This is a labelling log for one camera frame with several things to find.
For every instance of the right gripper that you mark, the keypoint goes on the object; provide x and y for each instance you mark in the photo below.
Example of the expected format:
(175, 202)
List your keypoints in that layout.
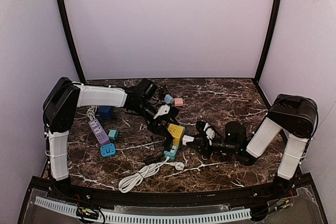
(205, 145)

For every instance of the black power adapter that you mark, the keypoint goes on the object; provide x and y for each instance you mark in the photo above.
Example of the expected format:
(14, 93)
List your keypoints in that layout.
(168, 143)

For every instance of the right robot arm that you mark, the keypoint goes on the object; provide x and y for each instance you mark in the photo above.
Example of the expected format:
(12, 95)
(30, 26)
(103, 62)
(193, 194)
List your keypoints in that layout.
(292, 113)

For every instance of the dark blue cube adapter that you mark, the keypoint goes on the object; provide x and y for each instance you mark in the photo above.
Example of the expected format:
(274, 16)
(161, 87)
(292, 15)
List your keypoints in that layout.
(106, 112)

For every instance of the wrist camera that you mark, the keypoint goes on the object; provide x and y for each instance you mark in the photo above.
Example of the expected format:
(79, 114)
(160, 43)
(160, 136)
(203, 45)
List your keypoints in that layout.
(205, 130)
(166, 110)

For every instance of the light blue charger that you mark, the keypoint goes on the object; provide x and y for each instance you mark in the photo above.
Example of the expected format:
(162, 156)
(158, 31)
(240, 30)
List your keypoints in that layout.
(168, 99)

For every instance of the white usb charger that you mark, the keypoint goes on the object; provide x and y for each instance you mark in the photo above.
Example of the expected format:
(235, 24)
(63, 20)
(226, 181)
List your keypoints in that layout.
(186, 139)

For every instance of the teal power strip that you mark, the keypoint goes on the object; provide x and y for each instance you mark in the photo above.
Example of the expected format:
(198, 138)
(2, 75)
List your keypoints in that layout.
(172, 152)

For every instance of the small teal plug adapter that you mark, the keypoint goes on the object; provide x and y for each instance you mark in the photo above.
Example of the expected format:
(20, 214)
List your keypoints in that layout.
(114, 134)

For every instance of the yellow cube socket adapter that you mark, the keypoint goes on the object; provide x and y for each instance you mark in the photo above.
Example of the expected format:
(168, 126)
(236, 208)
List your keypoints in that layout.
(177, 133)

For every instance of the pink charger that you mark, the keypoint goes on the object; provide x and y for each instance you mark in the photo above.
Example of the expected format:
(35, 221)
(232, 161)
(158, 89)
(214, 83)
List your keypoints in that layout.
(178, 102)

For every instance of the purple power strip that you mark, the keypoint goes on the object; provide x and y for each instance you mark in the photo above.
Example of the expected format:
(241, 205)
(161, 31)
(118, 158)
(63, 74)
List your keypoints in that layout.
(99, 132)

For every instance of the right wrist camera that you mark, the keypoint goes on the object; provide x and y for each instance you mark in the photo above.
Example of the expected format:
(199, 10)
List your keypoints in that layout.
(205, 130)

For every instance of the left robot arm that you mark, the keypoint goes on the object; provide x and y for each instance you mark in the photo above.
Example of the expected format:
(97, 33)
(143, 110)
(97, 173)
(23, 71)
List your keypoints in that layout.
(59, 110)

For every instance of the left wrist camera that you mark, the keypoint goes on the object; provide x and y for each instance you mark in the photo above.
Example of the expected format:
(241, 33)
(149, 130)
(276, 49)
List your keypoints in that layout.
(166, 110)

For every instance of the blue square socket adapter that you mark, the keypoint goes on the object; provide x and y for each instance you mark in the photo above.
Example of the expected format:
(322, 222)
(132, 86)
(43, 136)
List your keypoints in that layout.
(108, 150)

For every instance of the white slotted cable duct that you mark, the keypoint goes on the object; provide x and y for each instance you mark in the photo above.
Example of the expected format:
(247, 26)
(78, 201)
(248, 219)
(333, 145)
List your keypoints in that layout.
(132, 214)

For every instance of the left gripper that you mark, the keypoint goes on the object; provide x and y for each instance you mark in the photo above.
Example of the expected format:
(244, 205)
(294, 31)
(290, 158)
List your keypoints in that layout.
(158, 127)

